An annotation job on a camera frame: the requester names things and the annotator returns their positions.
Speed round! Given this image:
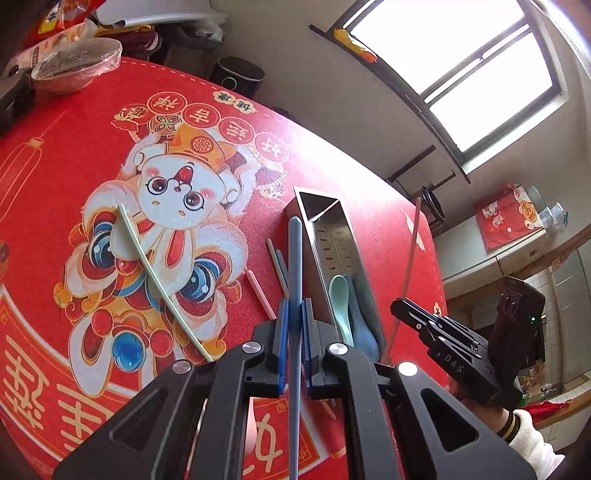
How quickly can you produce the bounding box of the black trash bin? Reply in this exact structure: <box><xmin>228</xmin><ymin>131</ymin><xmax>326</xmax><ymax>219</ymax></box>
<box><xmin>216</xmin><ymin>57</ymin><xmax>266</xmax><ymax>100</ymax></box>

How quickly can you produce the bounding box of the yellow orange packet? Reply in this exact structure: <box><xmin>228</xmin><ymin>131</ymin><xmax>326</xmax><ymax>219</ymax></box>
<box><xmin>333</xmin><ymin>28</ymin><xmax>377</xmax><ymax>63</ymax></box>

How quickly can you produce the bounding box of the white refrigerator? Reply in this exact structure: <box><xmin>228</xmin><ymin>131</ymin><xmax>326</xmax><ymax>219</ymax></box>
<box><xmin>441</xmin><ymin>203</ymin><xmax>580</xmax><ymax>289</ymax></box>

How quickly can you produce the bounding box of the light green chopstick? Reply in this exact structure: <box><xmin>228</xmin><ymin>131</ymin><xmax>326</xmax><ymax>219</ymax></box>
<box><xmin>266</xmin><ymin>238</ymin><xmax>288</xmax><ymax>292</ymax></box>
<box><xmin>117</xmin><ymin>204</ymin><xmax>214</xmax><ymax>362</ymax></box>

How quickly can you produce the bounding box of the red printed cloth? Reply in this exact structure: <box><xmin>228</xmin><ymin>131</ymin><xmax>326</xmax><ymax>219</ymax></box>
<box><xmin>475</xmin><ymin>185</ymin><xmax>548</xmax><ymax>252</ymax></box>

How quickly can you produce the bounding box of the plastic wrapped bowl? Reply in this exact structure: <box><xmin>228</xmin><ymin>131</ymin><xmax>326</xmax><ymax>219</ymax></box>
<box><xmin>31</xmin><ymin>38</ymin><xmax>123</xmax><ymax>95</ymax></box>

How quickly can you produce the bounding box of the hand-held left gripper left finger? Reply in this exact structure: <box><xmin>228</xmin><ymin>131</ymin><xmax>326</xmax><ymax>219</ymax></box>
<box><xmin>53</xmin><ymin>298</ymin><xmax>291</xmax><ymax>480</ymax></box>

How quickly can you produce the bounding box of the white plastic bag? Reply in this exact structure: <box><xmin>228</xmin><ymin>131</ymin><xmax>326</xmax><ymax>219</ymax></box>
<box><xmin>182</xmin><ymin>16</ymin><xmax>227</xmax><ymax>43</ymax></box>

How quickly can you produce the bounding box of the black rice cooker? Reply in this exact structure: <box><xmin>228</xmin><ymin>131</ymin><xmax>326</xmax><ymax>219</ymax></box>
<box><xmin>421</xmin><ymin>185</ymin><xmax>446</xmax><ymax>222</ymax></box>

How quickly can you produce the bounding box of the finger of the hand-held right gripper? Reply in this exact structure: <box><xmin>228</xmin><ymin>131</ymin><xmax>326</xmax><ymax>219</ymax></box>
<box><xmin>390</xmin><ymin>298</ymin><xmax>455</xmax><ymax>346</ymax></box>

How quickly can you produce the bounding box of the printed paper carton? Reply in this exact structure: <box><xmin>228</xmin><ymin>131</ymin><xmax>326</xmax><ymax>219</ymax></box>
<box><xmin>11</xmin><ymin>21</ymin><xmax>98</xmax><ymax>70</ymax></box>

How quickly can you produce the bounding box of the pink chopstick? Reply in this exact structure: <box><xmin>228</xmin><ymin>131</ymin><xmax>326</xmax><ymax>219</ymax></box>
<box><xmin>382</xmin><ymin>198</ymin><xmax>422</xmax><ymax>363</ymax></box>
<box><xmin>246</xmin><ymin>270</ymin><xmax>279</xmax><ymax>320</ymax></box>

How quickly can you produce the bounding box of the white paper roll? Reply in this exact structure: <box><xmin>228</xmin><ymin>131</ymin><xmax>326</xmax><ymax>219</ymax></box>
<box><xmin>95</xmin><ymin>0</ymin><xmax>227</xmax><ymax>24</ymax></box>

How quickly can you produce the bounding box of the person's right forearm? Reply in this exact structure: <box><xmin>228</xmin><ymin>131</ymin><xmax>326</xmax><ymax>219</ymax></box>
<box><xmin>496</xmin><ymin>408</ymin><xmax>566</xmax><ymax>480</ymax></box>

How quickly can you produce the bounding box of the person's right hand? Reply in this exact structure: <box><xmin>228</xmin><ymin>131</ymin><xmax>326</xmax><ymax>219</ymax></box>
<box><xmin>447</xmin><ymin>377</ymin><xmax>514</xmax><ymax>435</ymax></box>

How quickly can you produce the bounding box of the stainless steel utensil tray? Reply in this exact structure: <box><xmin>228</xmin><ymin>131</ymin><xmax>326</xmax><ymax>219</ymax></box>
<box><xmin>285</xmin><ymin>187</ymin><xmax>387</xmax><ymax>365</ymax></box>

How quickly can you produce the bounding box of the red printed table mat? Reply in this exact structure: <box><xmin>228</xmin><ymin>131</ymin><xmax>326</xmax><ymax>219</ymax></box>
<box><xmin>0</xmin><ymin>58</ymin><xmax>448</xmax><ymax>480</ymax></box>

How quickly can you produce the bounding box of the green spoon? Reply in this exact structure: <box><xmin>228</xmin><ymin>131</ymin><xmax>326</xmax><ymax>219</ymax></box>
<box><xmin>329</xmin><ymin>275</ymin><xmax>355</xmax><ymax>348</ymax></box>

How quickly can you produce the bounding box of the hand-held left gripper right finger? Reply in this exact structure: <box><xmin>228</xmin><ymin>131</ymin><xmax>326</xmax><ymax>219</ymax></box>
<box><xmin>300</xmin><ymin>298</ymin><xmax>539</xmax><ymax>480</ymax></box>

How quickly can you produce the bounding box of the dark windowsill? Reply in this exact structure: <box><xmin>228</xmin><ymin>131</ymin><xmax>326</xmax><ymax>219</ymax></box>
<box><xmin>308</xmin><ymin>23</ymin><xmax>472</xmax><ymax>185</ymax></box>

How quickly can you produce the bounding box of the clear plastic container stack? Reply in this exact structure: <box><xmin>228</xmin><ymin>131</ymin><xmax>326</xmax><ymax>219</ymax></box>
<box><xmin>526</xmin><ymin>185</ymin><xmax>568</xmax><ymax>232</ymax></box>

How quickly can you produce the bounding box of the dark red cloth bundle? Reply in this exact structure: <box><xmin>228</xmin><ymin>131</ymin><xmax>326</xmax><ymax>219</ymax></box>
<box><xmin>120</xmin><ymin>23</ymin><xmax>160</xmax><ymax>61</ymax></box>

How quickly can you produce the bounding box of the black frame shelf rack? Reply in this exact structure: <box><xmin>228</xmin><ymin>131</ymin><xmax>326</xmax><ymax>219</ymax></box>
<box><xmin>385</xmin><ymin>145</ymin><xmax>458</xmax><ymax>190</ymax></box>

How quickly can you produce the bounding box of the blue spoon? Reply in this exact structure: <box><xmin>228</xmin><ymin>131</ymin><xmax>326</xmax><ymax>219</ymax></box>
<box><xmin>344</xmin><ymin>277</ymin><xmax>383</xmax><ymax>363</ymax></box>

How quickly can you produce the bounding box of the red snack bag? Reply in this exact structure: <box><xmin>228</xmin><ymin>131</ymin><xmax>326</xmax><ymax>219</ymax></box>
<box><xmin>25</xmin><ymin>0</ymin><xmax>109</xmax><ymax>47</ymax></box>

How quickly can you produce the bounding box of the dark framed window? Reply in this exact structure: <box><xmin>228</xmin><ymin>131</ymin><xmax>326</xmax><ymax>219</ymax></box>
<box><xmin>342</xmin><ymin>0</ymin><xmax>568</xmax><ymax>160</ymax></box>

